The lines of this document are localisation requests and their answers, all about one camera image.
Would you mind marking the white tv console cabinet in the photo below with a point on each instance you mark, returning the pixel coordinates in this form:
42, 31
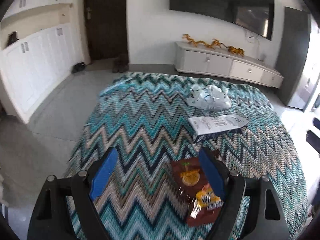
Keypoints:
221, 63

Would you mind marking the white built-in shoe cabinet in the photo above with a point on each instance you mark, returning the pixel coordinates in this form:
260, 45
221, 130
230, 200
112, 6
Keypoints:
49, 46

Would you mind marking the grey double door refrigerator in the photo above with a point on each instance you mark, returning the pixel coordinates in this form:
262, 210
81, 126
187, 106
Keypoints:
293, 52

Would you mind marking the teal zigzag knitted blanket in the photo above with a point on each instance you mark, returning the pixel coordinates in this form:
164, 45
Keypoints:
145, 117

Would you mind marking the large black wall television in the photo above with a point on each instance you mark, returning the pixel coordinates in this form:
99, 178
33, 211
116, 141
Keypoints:
254, 15

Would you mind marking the dark brown entrance door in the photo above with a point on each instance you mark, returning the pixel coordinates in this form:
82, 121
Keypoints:
106, 28

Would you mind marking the dark boots by door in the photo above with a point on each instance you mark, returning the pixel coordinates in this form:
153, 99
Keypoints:
121, 64

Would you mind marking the dark red snack packet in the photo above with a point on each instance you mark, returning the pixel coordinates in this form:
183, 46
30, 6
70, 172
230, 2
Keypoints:
201, 182

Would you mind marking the white printed plastic bag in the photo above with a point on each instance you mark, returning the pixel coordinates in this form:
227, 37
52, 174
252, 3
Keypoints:
210, 98

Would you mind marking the blue and white paper carton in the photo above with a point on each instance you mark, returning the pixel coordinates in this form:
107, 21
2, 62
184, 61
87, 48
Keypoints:
206, 128

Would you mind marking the black handbag on shelf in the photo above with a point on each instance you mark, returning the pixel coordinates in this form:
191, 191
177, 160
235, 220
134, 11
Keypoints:
12, 38

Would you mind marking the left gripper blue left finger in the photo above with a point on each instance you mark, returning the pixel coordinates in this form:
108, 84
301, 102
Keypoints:
51, 219

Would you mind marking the golden tiger figurine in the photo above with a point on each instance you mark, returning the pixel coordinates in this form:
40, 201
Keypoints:
236, 51

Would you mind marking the dark shoes by cabinet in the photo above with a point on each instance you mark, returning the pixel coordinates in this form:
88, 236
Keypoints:
81, 66

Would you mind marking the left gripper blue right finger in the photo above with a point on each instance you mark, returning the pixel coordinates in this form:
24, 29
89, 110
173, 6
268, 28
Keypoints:
265, 218

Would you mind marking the golden dragon figurine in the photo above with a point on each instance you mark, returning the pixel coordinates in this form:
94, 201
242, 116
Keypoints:
215, 42

